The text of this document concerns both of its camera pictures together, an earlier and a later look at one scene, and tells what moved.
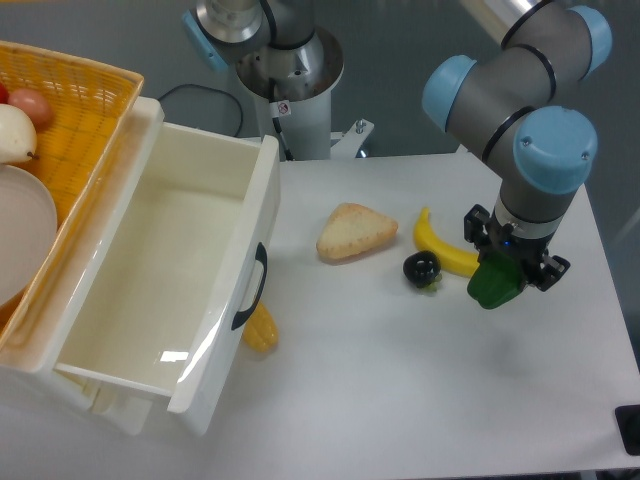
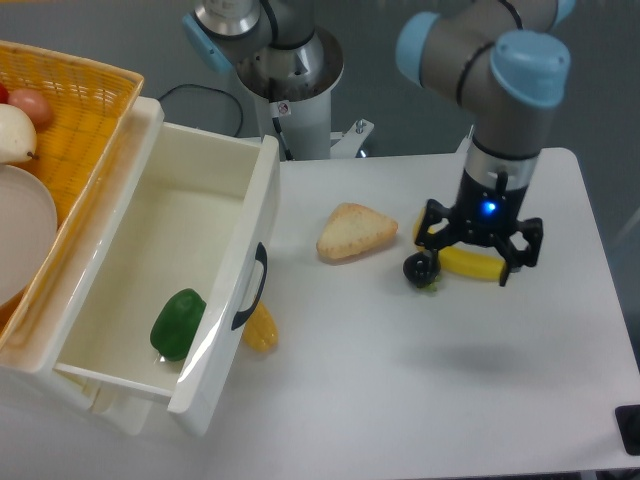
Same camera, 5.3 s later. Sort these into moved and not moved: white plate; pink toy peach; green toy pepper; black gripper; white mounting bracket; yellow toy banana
Moved: green toy pepper; black gripper
Not moved: white mounting bracket; pink toy peach; white plate; yellow toy banana
